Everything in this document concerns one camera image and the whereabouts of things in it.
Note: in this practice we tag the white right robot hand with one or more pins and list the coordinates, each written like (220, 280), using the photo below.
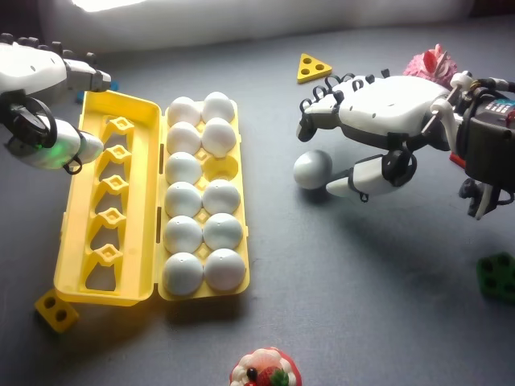
(390, 104)

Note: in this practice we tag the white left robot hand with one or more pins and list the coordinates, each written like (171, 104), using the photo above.
(28, 64)

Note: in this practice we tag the white toy egg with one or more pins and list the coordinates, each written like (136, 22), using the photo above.
(225, 269)
(221, 197)
(183, 199)
(183, 138)
(183, 111)
(311, 169)
(183, 274)
(218, 107)
(223, 231)
(218, 136)
(183, 169)
(183, 235)

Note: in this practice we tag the yellow egg carton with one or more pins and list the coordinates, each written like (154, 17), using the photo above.
(137, 201)

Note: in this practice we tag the pink toy dessert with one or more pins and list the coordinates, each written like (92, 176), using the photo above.
(426, 66)

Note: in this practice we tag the yellow triangle block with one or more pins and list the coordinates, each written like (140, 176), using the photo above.
(320, 71)

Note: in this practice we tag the blue square block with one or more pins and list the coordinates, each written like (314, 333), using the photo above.
(115, 85)

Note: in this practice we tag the white backdrop sheet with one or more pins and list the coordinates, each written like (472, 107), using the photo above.
(261, 18)

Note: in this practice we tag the grey table cloth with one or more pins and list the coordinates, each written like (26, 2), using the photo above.
(362, 281)

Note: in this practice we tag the green pentagon block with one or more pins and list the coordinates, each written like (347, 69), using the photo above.
(494, 278)

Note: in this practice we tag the yellow square block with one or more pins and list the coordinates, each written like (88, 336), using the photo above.
(60, 321)

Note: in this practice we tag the toy strawberry cake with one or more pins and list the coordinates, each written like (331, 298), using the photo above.
(265, 368)

